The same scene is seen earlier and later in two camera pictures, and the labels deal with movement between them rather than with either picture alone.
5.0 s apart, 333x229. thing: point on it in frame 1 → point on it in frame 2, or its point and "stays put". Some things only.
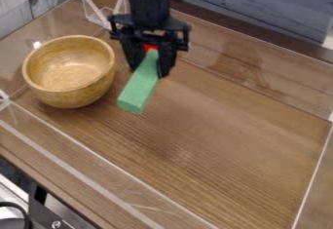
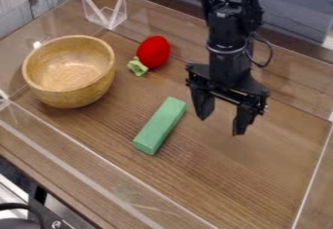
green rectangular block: [139, 89] → [161, 125]
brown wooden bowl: [70, 69] stays put
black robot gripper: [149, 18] → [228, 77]
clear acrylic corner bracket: [101, 15] stays put
